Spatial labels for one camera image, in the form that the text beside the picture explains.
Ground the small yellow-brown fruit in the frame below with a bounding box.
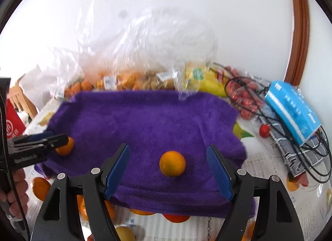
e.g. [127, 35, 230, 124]
[116, 226, 135, 241]

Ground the small orange mandarin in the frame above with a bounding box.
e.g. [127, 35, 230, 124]
[159, 151, 186, 177]

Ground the bag of red fruits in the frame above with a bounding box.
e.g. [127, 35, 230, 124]
[220, 66, 271, 120]

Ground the person's left hand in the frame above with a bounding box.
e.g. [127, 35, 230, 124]
[0, 169, 29, 219]

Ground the red paper bag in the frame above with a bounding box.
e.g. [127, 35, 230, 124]
[6, 99, 25, 139]

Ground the wooden chair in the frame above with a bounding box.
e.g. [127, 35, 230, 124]
[7, 76, 37, 119]

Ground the white plastic bag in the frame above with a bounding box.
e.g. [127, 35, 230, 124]
[18, 65, 59, 111]

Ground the plastic bag of oranges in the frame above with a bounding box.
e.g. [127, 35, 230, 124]
[50, 56, 94, 101]

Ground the grey checked cloth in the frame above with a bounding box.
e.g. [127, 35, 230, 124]
[256, 101, 330, 178]

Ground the red cherry tomato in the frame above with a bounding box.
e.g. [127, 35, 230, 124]
[259, 124, 270, 138]

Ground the blue tissue pack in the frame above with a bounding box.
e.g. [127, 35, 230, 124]
[265, 80, 321, 146]

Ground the purple towel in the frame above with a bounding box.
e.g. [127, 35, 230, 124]
[36, 91, 247, 218]

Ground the plastic bag of kumquats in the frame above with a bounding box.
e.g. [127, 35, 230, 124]
[79, 7, 218, 99]

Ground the yellow snack package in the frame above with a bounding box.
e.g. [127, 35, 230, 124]
[180, 64, 227, 97]

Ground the black cable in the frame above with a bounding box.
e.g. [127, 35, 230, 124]
[210, 62, 332, 184]

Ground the brown door frame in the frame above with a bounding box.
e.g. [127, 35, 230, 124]
[284, 0, 310, 86]

